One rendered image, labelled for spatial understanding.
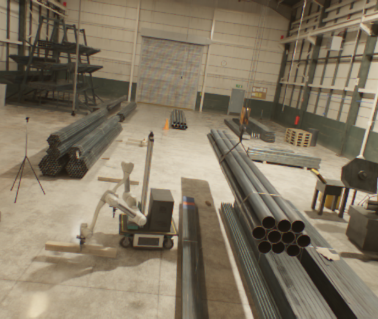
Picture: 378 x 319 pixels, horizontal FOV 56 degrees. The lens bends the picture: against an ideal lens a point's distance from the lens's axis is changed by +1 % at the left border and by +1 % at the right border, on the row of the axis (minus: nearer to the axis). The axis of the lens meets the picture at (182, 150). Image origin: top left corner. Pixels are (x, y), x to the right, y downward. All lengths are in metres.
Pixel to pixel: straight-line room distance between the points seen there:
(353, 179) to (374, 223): 0.86
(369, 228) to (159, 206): 4.07
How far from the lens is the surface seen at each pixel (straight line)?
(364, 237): 7.79
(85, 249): 5.45
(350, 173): 7.62
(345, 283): 5.25
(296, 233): 4.16
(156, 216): 5.68
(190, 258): 5.52
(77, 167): 8.78
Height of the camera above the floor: 2.82
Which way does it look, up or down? 12 degrees down
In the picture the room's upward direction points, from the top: 8 degrees clockwise
